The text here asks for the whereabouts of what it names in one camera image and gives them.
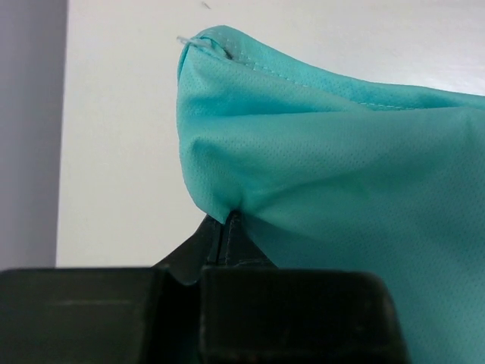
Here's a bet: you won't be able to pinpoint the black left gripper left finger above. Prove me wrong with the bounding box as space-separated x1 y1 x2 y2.
154 215 222 285

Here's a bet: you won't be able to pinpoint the teal green t shirt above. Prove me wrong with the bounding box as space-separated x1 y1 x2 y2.
177 26 484 363

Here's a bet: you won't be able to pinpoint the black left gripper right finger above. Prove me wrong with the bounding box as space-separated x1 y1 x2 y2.
218 211 275 268

